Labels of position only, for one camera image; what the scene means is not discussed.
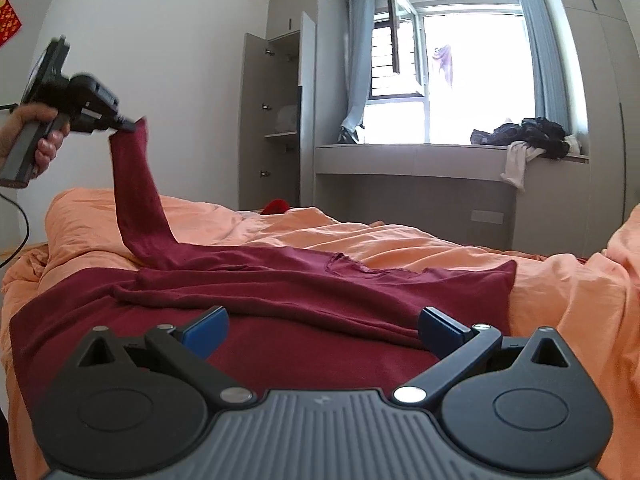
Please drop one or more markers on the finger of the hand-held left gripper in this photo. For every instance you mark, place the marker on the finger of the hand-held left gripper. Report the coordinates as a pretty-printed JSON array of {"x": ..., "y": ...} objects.
[{"x": 126, "y": 124}]

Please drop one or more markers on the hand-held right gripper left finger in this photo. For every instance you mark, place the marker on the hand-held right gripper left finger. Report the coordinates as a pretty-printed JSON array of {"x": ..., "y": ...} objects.
[{"x": 207, "y": 332}]

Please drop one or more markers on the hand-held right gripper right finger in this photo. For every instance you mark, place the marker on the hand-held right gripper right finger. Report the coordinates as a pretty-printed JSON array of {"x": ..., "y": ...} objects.
[{"x": 440, "y": 332}]

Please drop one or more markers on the maroon long-sleeve shirt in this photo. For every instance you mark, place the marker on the maroon long-sleeve shirt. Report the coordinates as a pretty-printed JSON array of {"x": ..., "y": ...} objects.
[{"x": 280, "y": 285}]

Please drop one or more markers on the pile of dark clothes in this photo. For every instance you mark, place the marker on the pile of dark clothes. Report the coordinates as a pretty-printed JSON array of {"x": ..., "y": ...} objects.
[{"x": 535, "y": 135}]

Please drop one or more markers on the person's left hand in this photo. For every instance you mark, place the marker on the person's left hand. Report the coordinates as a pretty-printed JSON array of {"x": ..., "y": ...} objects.
[{"x": 15, "y": 122}]

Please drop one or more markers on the grey open wardrobe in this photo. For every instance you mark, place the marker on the grey open wardrobe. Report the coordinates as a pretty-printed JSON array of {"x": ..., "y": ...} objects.
[{"x": 255, "y": 110}]

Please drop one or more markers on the orange duvet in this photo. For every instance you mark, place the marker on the orange duvet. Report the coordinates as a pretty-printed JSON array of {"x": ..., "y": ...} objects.
[{"x": 575, "y": 310}]

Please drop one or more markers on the red cloth item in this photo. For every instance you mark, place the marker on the red cloth item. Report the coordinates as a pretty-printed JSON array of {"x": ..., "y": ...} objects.
[{"x": 275, "y": 207}]

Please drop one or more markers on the grey window bench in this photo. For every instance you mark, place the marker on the grey window bench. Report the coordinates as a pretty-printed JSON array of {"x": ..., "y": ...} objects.
[{"x": 425, "y": 180}]

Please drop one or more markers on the white folded item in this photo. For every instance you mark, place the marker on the white folded item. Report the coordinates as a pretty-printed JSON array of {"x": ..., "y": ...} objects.
[{"x": 286, "y": 119}]

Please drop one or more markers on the white cloth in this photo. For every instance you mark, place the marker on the white cloth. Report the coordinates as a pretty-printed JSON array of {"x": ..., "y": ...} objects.
[{"x": 515, "y": 162}]

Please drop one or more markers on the dark cloth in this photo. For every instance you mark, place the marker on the dark cloth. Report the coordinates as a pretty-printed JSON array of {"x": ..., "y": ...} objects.
[{"x": 347, "y": 135}]

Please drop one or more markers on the blue-grey curtain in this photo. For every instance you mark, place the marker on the blue-grey curtain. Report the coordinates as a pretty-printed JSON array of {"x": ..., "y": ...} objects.
[
  {"x": 542, "y": 50},
  {"x": 357, "y": 60}
]

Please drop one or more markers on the purple hanging garment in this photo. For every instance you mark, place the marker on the purple hanging garment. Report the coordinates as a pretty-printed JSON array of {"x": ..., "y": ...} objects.
[{"x": 444, "y": 62}]

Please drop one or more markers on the window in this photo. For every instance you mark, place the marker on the window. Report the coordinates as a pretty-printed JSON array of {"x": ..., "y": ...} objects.
[{"x": 475, "y": 60}]

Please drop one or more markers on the grey tall wardrobe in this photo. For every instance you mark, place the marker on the grey tall wardrobe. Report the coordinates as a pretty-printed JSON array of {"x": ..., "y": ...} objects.
[{"x": 605, "y": 110}]

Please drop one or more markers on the red wall decoration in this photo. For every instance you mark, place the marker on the red wall decoration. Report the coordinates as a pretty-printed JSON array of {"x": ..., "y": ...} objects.
[{"x": 10, "y": 20}]

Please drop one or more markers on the white wall socket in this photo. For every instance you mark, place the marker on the white wall socket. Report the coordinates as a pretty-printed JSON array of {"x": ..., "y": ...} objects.
[{"x": 487, "y": 216}]

